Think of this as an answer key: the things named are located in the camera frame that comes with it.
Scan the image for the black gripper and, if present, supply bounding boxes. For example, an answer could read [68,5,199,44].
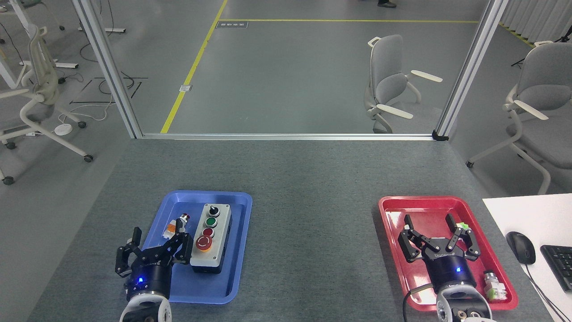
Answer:
[115,220,193,297]
[398,213,481,293]

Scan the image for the grey control box with buttons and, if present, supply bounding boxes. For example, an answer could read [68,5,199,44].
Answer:
[190,203,233,274]

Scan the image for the red push button orange block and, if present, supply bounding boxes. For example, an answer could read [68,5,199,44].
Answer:
[162,214,190,237]

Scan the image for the red plastic tray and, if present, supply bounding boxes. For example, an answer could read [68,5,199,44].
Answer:
[379,195,519,312]

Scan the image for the black computer mouse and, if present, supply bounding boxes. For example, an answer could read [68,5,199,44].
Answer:
[506,231,536,265]

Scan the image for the blue plastic tray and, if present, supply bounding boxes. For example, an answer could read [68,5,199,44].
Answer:
[126,191,253,305]

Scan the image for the white side table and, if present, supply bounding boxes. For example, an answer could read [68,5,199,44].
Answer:
[482,193,572,322]

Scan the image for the black keyboard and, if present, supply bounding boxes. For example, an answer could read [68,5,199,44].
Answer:
[540,245,572,292]

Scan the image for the grey office chair white armrests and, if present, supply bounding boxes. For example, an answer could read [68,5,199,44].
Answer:
[364,34,443,134]

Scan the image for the large grey office chair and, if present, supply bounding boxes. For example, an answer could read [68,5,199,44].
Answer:
[466,41,572,195]

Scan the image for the white mesh office chair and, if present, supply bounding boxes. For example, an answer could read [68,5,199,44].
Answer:
[0,25,94,185]

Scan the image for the black tripod legs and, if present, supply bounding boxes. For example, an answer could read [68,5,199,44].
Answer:
[511,36,572,68]

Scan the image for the white desk leg with foot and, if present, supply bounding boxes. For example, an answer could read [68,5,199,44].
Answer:
[9,0,80,70]

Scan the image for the white pleated curtain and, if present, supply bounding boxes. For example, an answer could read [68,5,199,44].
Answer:
[498,0,572,44]

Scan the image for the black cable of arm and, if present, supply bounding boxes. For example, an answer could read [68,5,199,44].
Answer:
[402,284,436,322]

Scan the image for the silver switch with green block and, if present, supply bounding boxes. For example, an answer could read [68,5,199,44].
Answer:
[483,270,508,301]

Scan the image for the black mouse cable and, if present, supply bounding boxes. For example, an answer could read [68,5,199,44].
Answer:
[525,263,572,322]

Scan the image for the white floor cable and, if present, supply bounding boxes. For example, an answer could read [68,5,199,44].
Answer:
[58,92,118,126]

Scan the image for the silver aluminium frame rail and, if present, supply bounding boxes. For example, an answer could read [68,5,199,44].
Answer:
[138,133,436,141]

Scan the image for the silver aluminium frame post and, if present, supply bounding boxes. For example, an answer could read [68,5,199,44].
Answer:
[71,0,143,139]
[432,0,510,142]

